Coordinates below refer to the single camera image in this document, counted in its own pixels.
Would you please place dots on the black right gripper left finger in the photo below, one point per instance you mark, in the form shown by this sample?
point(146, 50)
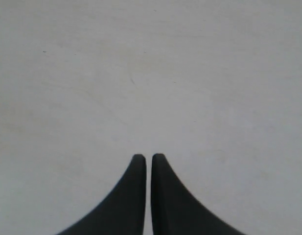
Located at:
point(122, 212)

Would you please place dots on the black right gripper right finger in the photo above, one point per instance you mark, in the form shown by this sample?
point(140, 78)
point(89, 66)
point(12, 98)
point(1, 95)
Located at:
point(175, 211)

